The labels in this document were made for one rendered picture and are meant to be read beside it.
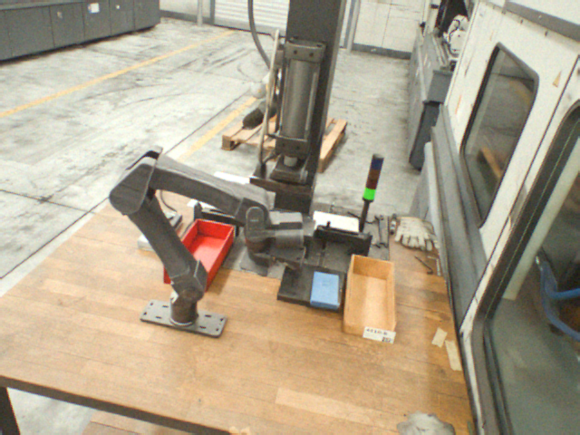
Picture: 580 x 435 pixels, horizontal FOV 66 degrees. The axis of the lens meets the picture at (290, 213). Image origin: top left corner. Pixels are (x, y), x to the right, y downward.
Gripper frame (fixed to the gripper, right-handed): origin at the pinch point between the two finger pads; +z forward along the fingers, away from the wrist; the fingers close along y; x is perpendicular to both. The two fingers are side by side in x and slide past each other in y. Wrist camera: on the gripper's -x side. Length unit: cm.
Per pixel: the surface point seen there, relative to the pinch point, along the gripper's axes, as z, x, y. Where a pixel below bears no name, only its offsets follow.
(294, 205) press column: 31.1, 3.5, 38.4
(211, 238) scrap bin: 20.0, 22.1, 12.1
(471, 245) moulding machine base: 24, -56, 37
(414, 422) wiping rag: -4.3, -42.0, -24.1
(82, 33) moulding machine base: 347, 466, 417
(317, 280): 13.2, -13.6, 6.4
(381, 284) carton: 18.7, -31.3, 13.4
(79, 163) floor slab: 189, 211, 115
